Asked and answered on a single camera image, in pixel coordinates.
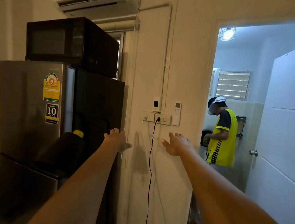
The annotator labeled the white AUX remote control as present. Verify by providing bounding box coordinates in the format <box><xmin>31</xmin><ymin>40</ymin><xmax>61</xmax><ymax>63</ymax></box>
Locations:
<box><xmin>173</xmin><ymin>101</ymin><xmax>182</xmax><ymax>118</ymax></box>

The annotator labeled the caged ceiling light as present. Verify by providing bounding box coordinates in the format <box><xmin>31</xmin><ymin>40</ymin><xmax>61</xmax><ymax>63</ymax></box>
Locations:
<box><xmin>218</xmin><ymin>26</ymin><xmax>237</xmax><ymax>42</ymax></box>

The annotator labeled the white wall socket box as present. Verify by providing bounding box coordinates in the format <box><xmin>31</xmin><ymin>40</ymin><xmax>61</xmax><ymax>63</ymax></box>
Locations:
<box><xmin>141</xmin><ymin>111</ymin><xmax>156</xmax><ymax>123</ymax></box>

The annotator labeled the yellow energy label sticker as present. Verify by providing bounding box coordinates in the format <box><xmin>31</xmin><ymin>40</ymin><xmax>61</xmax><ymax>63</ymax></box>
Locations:
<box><xmin>42</xmin><ymin>72</ymin><xmax>62</xmax><ymax>103</ymax></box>

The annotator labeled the person's left hand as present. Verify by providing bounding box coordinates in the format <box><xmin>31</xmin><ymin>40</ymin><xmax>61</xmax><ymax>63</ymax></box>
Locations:
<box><xmin>102</xmin><ymin>127</ymin><xmax>134</xmax><ymax>154</ymax></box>

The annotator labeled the white door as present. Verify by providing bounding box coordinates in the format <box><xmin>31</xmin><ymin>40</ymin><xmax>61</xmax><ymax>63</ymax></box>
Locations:
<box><xmin>242</xmin><ymin>35</ymin><xmax>295</xmax><ymax>224</ymax></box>

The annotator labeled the black microwave oven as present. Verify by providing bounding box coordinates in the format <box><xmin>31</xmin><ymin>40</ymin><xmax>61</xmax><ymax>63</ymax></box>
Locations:
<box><xmin>23</xmin><ymin>12</ymin><xmax>121</xmax><ymax>79</ymax></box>

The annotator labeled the black bottle with yellow cap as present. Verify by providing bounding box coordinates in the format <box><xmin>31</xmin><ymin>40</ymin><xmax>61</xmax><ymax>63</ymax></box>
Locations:
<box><xmin>33</xmin><ymin>126</ymin><xmax>85</xmax><ymax>177</ymax></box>

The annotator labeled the white switch and socket box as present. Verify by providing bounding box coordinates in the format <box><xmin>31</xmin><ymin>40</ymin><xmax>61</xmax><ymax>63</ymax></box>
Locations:
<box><xmin>153</xmin><ymin>113</ymin><xmax>172</xmax><ymax>126</ymax></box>

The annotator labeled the person's right forearm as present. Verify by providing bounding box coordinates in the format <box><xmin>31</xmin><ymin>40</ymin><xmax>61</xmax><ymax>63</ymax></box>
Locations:
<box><xmin>174</xmin><ymin>146</ymin><xmax>295</xmax><ymax>224</ymax></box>

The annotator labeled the black warranty sticker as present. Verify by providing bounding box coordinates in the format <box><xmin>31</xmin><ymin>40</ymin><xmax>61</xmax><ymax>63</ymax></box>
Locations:
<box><xmin>44</xmin><ymin>103</ymin><xmax>61</xmax><ymax>125</ymax></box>

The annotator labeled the person's left forearm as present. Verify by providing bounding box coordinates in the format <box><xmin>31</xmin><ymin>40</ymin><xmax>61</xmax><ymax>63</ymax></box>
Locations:
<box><xmin>26</xmin><ymin>135</ymin><xmax>122</xmax><ymax>224</ymax></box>

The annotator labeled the louvre window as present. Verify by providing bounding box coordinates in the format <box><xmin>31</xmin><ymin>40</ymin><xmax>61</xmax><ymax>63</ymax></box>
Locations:
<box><xmin>208</xmin><ymin>68</ymin><xmax>252</xmax><ymax>101</ymax></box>

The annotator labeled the rolled window blind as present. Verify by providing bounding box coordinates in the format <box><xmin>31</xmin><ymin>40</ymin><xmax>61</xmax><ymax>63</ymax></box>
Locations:
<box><xmin>91</xmin><ymin>11</ymin><xmax>141</xmax><ymax>35</ymax></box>

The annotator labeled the black power cable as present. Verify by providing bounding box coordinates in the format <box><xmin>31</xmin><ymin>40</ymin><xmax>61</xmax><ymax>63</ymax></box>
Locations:
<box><xmin>143</xmin><ymin>117</ymin><xmax>161</xmax><ymax>224</ymax></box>

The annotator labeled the black wall rack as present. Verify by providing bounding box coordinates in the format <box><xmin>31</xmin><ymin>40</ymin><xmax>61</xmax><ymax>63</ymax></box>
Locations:
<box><xmin>234</xmin><ymin>115</ymin><xmax>247</xmax><ymax>140</ymax></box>

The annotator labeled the silver refrigerator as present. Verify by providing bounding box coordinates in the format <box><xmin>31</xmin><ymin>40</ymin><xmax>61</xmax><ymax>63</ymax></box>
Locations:
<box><xmin>0</xmin><ymin>58</ymin><xmax>127</xmax><ymax>224</ymax></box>

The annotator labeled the person's right hand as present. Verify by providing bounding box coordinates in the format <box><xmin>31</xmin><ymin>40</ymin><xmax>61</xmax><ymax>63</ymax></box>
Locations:
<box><xmin>159</xmin><ymin>131</ymin><xmax>196</xmax><ymax>158</ymax></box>

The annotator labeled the white circuit breaker box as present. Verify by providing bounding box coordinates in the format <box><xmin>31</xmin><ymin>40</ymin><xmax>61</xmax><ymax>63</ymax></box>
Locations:
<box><xmin>152</xmin><ymin>96</ymin><xmax>162</xmax><ymax>113</ymax></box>

